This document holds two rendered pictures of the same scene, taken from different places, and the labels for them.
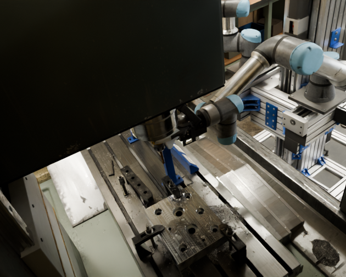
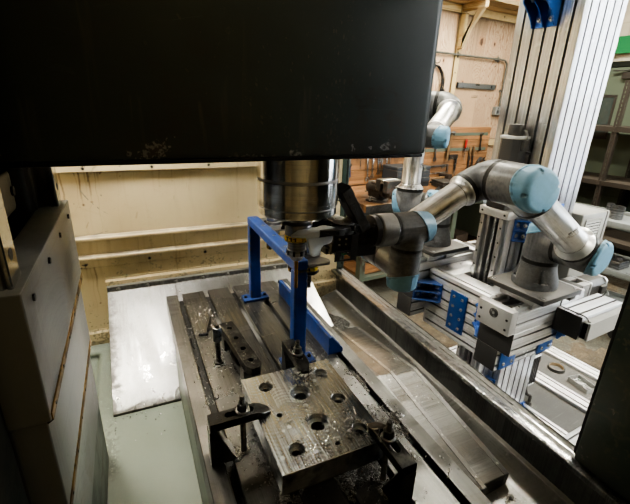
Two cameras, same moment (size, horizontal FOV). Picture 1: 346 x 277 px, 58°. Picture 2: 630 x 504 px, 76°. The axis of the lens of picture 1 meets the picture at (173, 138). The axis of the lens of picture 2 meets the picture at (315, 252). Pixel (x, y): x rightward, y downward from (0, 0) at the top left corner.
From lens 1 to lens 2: 0.40 m
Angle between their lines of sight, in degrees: 19
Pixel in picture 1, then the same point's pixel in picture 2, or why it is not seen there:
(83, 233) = (127, 428)
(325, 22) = not seen: hidden behind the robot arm
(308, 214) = (513, 465)
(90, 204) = (155, 385)
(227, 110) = (412, 226)
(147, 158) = (265, 323)
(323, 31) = not seen: hidden behind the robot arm
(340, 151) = (549, 403)
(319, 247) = not seen: outside the picture
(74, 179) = (143, 343)
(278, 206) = (463, 440)
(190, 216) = (320, 402)
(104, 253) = (151, 468)
